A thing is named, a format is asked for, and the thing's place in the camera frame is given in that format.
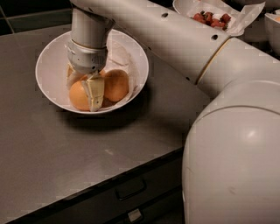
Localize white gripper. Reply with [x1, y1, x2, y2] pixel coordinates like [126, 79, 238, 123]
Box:
[66, 39, 108, 112]

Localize orange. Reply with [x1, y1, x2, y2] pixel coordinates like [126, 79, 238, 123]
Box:
[80, 69, 106, 81]
[69, 80, 89, 111]
[104, 69, 129, 102]

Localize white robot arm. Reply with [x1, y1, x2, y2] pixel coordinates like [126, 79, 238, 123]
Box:
[71, 0, 280, 224]

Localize large white bowl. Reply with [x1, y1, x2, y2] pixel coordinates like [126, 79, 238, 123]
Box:
[35, 29, 149, 115]

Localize white paper napkin in bowl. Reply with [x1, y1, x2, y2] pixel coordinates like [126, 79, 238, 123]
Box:
[65, 36, 137, 113]

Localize white bowl with strawberries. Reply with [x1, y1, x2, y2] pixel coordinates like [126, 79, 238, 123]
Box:
[173, 0, 244, 37]

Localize white bowl at right edge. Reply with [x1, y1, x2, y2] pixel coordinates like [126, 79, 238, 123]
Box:
[264, 9, 280, 55]

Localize upper left dark drawer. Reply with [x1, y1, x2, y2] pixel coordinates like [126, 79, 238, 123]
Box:
[34, 150, 185, 224]

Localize dark drawer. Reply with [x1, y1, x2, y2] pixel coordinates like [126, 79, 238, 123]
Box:
[34, 150, 185, 224]
[105, 186, 185, 224]

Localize red strawberries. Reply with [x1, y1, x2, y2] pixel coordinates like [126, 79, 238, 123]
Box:
[192, 10, 231, 31]

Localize lower dark drawer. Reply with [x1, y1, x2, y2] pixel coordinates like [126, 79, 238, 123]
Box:
[105, 186, 185, 224]

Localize white paper under strawberries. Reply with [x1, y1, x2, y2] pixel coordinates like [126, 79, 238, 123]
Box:
[186, 0, 265, 37]

